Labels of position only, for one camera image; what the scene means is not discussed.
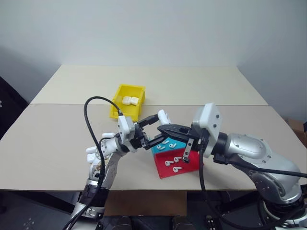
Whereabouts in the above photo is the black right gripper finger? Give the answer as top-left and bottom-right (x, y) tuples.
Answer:
(159, 124), (192, 133)
(156, 128), (190, 141)

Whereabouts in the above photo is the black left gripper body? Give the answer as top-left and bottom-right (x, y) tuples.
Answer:
(129, 123), (151, 154)

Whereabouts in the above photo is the blue shallow tray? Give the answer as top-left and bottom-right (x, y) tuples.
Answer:
(150, 137), (187, 157)

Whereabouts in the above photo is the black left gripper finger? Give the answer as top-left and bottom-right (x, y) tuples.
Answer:
(144, 132), (167, 150)
(138, 114), (160, 128)

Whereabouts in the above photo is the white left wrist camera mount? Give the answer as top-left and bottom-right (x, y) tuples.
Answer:
(117, 115), (136, 145)

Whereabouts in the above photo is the red shallow tray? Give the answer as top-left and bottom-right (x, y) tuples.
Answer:
(153, 149), (205, 180)

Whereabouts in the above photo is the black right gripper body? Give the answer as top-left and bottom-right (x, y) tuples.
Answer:
(182, 126), (209, 164)

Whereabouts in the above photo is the yellow plastic bin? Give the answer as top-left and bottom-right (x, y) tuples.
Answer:
(109, 84), (146, 120)

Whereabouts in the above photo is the small brown cardboard box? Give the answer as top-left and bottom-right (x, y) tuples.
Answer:
(286, 118), (307, 138)

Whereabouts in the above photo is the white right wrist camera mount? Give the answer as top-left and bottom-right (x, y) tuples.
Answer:
(191, 103), (223, 158)

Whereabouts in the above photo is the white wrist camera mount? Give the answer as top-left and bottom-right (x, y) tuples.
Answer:
(191, 103), (223, 158)
(117, 115), (136, 145)

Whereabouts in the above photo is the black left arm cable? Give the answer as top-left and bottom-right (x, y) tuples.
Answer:
(63, 96), (125, 230)

